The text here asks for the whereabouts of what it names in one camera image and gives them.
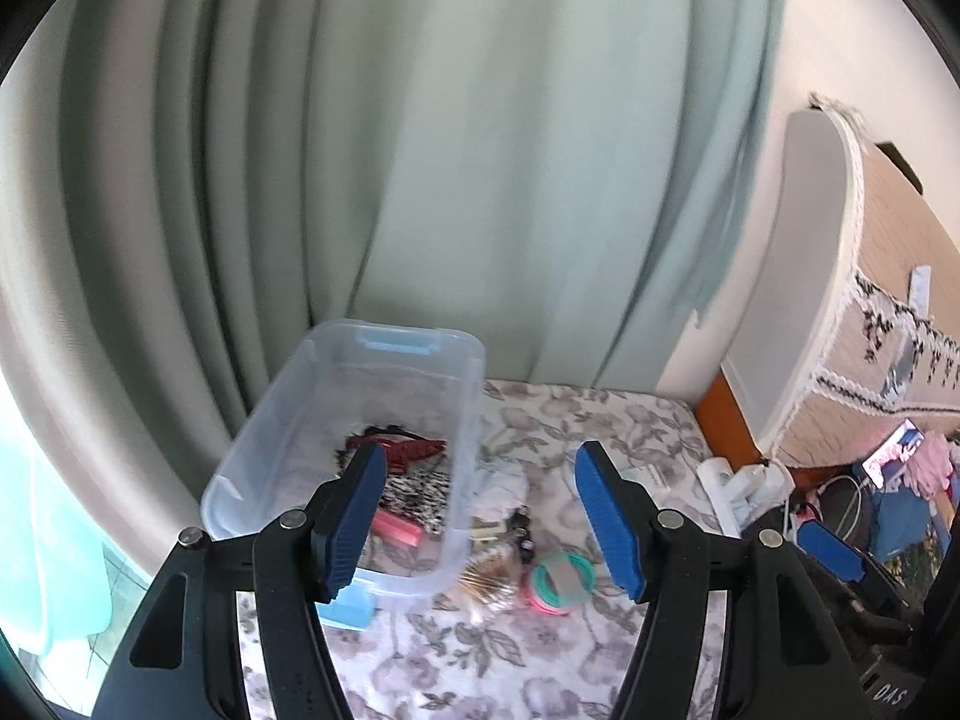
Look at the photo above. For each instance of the blue cloth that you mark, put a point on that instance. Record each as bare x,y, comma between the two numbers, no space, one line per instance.
904,525

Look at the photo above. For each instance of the white crumpled tissue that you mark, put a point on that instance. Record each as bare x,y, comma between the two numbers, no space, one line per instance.
499,491

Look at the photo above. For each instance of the white power strip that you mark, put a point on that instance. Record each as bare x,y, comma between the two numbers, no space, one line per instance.
716,476

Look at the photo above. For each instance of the clear plastic container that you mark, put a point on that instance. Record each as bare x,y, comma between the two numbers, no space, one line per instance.
315,390

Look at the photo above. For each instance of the pink and green tape rolls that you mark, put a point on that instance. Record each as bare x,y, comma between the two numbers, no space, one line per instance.
541,589

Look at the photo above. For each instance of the small dark trinket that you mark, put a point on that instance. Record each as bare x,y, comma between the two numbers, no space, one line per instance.
521,536

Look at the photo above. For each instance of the white drape cloth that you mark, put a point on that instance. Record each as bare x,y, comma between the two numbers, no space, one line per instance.
810,277

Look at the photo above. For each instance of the pink clothing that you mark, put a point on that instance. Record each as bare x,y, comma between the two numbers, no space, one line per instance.
934,465

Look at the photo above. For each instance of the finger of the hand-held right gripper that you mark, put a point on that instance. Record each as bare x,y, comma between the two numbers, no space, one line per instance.
829,549

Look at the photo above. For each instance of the black and white scrunchie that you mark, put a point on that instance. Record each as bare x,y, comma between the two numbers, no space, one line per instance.
420,495

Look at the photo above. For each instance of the pink item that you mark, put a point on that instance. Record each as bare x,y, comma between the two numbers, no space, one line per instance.
397,529

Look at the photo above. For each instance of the red hair clip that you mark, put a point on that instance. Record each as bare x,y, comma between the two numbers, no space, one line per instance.
409,450

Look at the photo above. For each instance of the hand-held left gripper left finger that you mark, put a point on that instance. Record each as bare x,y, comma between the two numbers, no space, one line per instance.
352,525

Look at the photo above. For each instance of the wooden bed frame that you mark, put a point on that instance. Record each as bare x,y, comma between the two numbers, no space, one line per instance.
724,412

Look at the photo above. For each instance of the pale green curtain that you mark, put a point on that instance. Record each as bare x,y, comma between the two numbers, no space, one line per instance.
450,127

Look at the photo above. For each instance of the small cream object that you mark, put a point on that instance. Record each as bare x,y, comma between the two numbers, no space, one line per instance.
487,530

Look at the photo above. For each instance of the white charger adapter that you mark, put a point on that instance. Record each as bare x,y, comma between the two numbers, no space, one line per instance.
761,480

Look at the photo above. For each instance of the pale teal panel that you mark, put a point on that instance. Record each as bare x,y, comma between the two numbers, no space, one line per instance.
45,540

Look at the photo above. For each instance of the phone with lit screen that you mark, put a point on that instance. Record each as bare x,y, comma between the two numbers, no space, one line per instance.
892,454

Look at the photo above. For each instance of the beige quilted lace-trimmed cover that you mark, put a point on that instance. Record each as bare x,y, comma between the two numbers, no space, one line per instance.
892,240

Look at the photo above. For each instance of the grey floral blanket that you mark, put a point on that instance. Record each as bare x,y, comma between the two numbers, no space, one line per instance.
487,660

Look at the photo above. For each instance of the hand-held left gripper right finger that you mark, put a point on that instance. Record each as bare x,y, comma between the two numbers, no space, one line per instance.
611,525

